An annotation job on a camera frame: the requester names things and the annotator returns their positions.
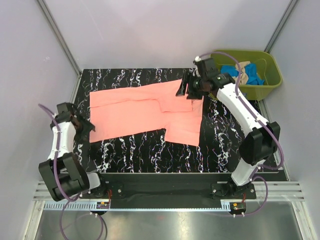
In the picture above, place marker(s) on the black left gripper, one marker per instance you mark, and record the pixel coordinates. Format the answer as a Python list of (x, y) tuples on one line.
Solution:
[(87, 127)]

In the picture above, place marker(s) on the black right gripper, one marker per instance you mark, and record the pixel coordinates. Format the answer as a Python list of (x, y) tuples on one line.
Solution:
[(192, 95)]

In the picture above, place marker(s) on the pink t shirt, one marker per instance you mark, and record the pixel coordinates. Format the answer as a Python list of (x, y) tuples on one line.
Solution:
[(128, 111)]

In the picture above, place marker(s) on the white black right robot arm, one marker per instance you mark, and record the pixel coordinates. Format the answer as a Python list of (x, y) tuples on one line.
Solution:
[(261, 136)]

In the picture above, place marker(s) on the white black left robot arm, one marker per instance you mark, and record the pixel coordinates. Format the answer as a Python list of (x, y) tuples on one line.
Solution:
[(62, 172)]

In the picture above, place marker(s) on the beige t shirt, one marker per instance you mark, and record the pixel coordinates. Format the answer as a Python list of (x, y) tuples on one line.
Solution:
[(243, 75)]

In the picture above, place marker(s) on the blue t shirt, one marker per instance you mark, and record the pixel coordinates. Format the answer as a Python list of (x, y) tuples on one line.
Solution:
[(251, 71)]

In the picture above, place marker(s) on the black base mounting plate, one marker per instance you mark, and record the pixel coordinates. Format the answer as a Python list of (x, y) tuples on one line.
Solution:
[(168, 191)]

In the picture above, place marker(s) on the olive green plastic bin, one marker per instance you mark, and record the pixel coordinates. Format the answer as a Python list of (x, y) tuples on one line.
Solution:
[(267, 70)]

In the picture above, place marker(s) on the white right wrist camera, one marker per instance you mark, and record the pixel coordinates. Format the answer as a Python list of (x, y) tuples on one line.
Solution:
[(197, 59)]

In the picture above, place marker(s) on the left slotted cable duct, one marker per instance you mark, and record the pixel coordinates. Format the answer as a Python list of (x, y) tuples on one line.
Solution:
[(77, 205)]

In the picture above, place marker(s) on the slotted cable duct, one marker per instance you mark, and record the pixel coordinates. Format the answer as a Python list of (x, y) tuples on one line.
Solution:
[(234, 207), (77, 205)]

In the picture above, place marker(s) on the right slotted cable duct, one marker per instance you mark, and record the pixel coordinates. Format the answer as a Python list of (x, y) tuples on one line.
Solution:
[(234, 207)]

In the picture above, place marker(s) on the aluminium frame rail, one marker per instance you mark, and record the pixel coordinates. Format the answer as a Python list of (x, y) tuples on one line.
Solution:
[(278, 191)]

